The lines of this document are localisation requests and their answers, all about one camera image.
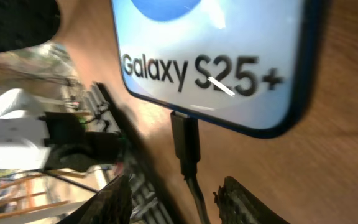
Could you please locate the blue Galaxy smartphone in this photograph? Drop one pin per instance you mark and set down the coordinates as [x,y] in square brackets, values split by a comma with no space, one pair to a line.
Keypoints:
[245,65]

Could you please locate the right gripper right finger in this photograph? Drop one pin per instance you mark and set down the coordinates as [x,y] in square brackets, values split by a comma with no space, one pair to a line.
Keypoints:
[238,205]

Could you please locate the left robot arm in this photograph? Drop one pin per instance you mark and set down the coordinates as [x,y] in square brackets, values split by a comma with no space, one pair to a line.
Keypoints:
[30,137]

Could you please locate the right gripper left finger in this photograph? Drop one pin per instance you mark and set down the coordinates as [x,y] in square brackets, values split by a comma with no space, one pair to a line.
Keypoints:
[111,205]

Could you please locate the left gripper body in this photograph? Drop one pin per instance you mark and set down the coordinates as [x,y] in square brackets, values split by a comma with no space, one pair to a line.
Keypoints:
[27,23]

